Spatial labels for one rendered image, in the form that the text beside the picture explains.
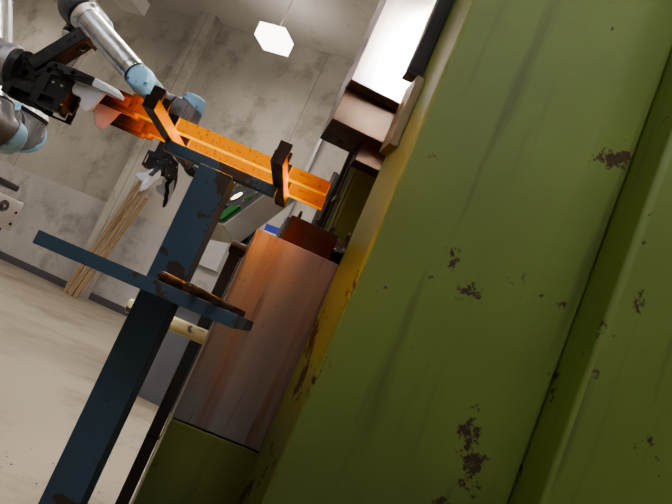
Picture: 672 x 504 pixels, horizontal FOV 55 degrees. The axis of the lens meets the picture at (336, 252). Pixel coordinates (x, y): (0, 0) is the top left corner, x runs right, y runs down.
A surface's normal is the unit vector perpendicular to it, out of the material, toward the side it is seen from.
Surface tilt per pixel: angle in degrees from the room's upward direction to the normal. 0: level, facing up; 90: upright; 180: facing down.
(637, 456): 90
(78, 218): 90
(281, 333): 90
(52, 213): 90
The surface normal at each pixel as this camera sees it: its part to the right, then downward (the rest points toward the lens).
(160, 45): -0.22, -0.25
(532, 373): 0.19, -0.08
